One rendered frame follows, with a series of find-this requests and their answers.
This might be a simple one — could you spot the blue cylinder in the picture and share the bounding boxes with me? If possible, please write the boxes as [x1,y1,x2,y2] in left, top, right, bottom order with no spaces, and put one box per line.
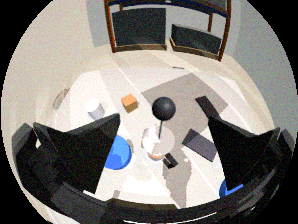
[104,136,133,171]
[218,179,243,197]

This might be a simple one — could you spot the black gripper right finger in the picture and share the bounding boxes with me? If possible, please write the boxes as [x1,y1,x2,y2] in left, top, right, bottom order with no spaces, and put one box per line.
[208,116,279,190]

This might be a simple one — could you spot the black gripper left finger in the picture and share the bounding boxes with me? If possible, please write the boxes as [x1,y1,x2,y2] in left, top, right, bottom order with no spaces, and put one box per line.
[32,112,120,194]

